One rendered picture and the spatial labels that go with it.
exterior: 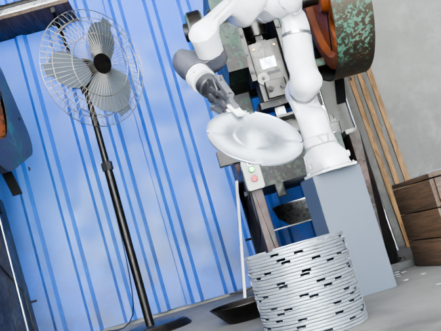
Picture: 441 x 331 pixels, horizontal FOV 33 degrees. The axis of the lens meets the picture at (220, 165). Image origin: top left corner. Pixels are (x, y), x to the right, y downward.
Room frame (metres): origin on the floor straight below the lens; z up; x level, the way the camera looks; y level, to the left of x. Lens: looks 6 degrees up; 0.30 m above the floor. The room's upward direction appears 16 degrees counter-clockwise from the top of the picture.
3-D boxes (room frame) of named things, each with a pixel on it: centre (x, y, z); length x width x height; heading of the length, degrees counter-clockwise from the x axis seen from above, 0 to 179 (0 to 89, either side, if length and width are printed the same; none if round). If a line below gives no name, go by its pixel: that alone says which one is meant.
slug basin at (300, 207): (3.51, -0.34, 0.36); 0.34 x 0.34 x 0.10
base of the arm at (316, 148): (2.69, -0.38, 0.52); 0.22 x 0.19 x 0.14; 10
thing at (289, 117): (3.34, -0.35, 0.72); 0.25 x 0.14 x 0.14; 3
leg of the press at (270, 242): (3.64, -0.07, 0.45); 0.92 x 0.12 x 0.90; 3
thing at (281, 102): (3.52, -0.34, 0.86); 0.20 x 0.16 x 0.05; 93
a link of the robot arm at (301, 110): (2.77, -0.37, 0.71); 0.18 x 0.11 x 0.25; 9
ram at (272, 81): (3.47, -0.35, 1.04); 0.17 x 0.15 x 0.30; 3
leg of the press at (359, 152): (3.66, -0.60, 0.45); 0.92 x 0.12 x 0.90; 3
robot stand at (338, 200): (2.73, -0.37, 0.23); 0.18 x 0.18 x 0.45; 10
